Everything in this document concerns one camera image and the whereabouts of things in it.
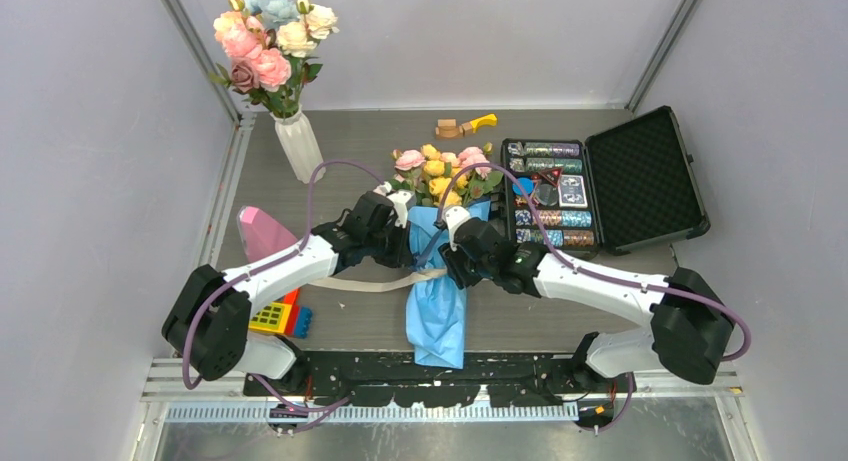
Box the cream satin ribbon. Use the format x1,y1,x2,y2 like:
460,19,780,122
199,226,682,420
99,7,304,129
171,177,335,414
309,268,447,293

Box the blue paper bouquet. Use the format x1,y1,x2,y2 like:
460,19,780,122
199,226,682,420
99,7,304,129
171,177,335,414
391,143,503,369

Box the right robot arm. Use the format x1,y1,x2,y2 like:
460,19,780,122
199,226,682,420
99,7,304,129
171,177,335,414
439,207,736,392

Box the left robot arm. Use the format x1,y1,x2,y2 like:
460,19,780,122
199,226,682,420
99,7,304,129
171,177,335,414
161,190,415,395

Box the white ribbed vase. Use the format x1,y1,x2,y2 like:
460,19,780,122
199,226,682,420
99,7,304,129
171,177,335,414
271,109,325,184

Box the pink flowers in vase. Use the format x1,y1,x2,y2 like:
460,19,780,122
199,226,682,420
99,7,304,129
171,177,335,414
208,0,339,119

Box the blue round chip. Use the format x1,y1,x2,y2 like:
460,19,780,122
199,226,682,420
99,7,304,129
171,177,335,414
512,177,535,197

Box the playing card deck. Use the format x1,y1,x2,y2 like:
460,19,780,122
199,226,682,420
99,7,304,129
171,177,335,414
558,174,589,208

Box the blue studded toy brick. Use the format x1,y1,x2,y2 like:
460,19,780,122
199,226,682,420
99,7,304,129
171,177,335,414
291,306,313,339

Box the yellow grid toy block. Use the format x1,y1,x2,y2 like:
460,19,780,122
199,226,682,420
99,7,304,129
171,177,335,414
248,302,300,336

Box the yellow wooden arch block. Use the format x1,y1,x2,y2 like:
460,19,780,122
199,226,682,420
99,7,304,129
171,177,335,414
466,113,498,133

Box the black poker chip case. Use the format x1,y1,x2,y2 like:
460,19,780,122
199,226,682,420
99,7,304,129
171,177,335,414
500,106,711,259

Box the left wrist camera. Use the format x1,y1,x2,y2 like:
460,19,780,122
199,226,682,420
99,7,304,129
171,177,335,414
374,182,417,228

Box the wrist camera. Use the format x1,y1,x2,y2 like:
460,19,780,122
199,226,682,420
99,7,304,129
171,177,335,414
374,182,417,228
436,206,472,251

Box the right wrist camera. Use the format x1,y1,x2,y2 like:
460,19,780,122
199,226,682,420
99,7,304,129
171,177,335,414
436,206,472,251

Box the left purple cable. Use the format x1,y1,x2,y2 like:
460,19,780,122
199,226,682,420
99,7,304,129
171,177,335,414
181,159,386,433

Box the purple cable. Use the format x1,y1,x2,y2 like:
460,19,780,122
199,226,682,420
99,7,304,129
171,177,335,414
435,162,753,363
181,159,386,433

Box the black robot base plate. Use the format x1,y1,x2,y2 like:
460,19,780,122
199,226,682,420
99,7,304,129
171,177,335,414
243,351,635,408

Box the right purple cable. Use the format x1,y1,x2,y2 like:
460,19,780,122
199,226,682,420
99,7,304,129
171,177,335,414
435,162,753,363

